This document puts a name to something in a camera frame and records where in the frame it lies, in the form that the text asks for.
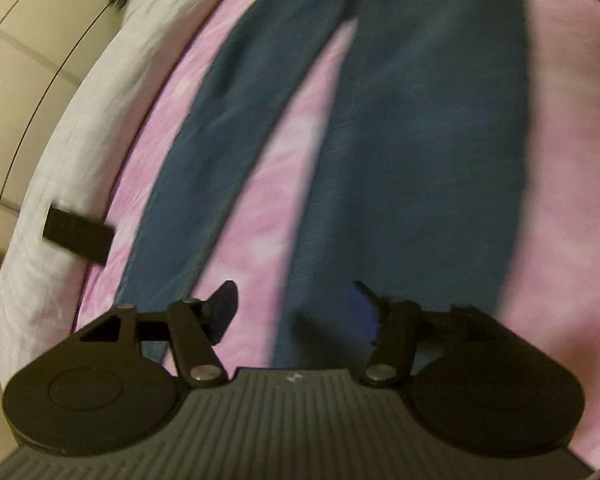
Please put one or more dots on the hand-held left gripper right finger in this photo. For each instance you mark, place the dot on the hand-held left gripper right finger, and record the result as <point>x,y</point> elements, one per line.
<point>366,318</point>

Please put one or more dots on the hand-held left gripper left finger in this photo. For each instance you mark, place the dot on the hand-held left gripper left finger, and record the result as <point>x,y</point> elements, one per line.
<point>223,316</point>

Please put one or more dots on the pink patterned bed sheet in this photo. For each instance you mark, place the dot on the pink patterned bed sheet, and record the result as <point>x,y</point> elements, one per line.
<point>570,200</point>

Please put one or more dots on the white mattress edge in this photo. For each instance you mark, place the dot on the white mattress edge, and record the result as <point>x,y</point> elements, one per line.
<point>65,170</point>

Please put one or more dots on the black rectangular object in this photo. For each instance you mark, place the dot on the black rectangular object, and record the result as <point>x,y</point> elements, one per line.
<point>78,233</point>

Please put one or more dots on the blue jeans pants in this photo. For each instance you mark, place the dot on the blue jeans pants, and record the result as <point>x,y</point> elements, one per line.
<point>420,160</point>

